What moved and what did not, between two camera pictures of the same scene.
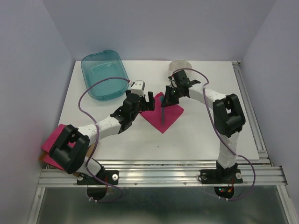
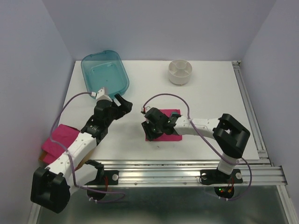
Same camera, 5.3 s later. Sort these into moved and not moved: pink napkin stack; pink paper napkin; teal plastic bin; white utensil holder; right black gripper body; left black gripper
Moved: left black gripper; pink paper napkin; right black gripper body
Not moved: pink napkin stack; white utensil holder; teal plastic bin
